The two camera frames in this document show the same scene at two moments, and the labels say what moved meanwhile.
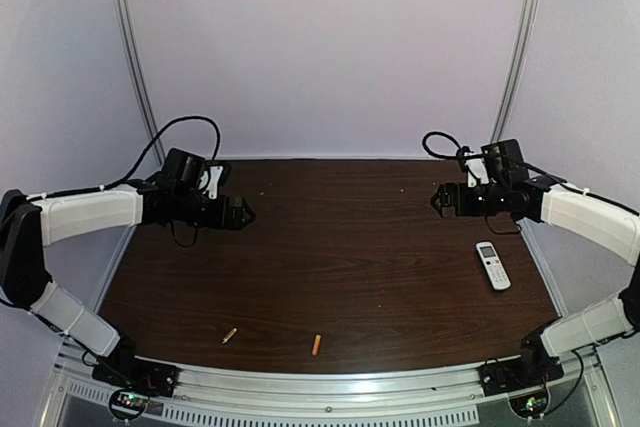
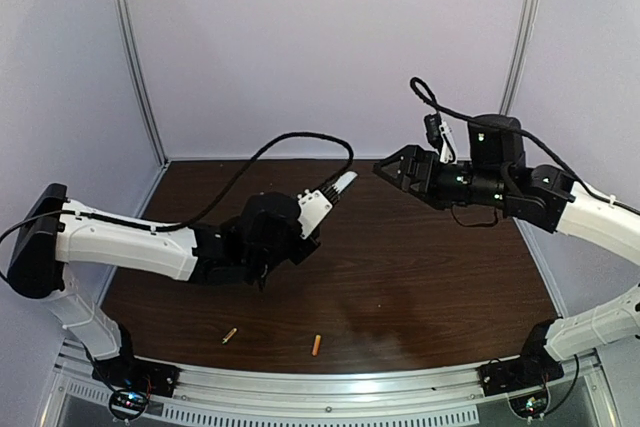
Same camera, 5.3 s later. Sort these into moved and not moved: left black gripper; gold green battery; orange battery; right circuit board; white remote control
Moved: left black gripper; white remote control
Not moved: right circuit board; orange battery; gold green battery
